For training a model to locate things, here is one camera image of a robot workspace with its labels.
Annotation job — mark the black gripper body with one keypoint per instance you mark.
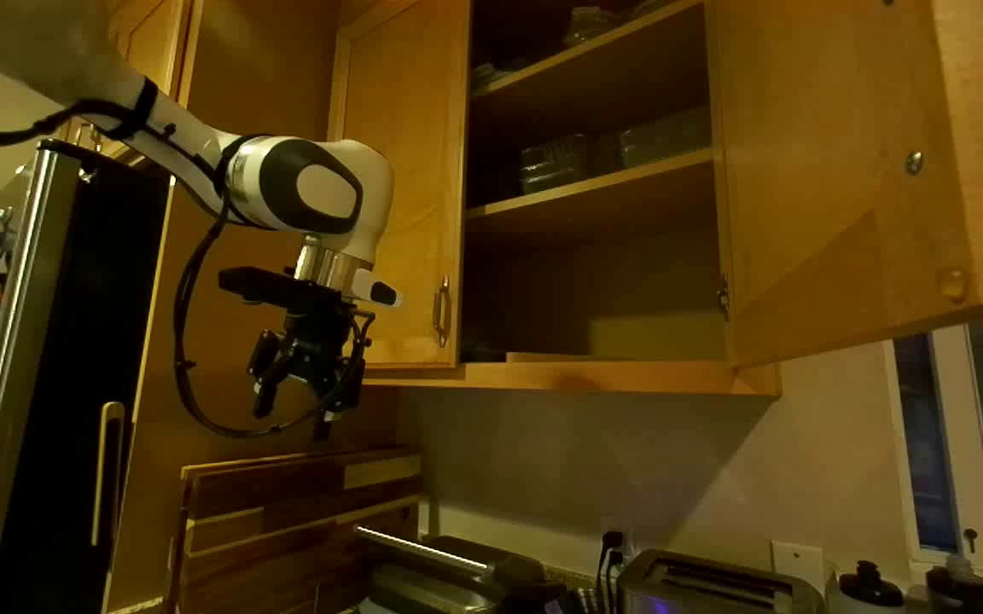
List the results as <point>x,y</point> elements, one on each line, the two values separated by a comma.
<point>316,344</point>

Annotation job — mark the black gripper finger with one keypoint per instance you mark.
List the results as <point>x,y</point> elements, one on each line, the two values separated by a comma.
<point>328,412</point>
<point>268,392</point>

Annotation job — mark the wooden cabinet door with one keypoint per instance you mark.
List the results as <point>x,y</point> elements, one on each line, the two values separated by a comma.
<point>399,172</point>
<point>835,172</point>

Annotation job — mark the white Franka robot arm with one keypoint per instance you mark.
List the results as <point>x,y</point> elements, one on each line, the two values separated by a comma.
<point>309,188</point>

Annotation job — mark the stainless steel fridge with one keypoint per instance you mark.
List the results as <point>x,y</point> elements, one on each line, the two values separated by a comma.
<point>48,397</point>

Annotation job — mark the wooden overhead cabinet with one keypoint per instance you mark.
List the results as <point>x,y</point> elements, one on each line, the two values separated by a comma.
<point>582,379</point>

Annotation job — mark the metal cabinet door hinge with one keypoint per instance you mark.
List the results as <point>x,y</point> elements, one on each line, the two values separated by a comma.
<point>721,300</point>

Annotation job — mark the dark wooden cutting board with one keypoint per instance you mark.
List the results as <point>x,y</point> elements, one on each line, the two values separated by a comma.
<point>289,489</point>

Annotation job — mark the steel toaster oven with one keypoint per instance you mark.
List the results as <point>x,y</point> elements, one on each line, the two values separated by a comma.
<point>444,583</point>

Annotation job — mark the stacked glass dishes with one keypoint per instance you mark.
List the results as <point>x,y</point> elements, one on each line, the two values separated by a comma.
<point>557,161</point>
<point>662,138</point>

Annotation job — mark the stainless steel toaster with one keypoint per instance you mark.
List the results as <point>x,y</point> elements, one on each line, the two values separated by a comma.
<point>719,593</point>

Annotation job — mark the glass dishes row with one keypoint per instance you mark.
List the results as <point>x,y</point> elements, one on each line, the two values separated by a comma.
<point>617,21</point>

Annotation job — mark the small window latch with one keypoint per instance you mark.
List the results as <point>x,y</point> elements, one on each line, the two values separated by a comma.
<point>969,539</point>

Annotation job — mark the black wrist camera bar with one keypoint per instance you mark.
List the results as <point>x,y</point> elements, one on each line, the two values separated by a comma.
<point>274,289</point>

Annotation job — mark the white wall outlet plate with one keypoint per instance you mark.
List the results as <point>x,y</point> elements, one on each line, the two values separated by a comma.
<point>801,566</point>

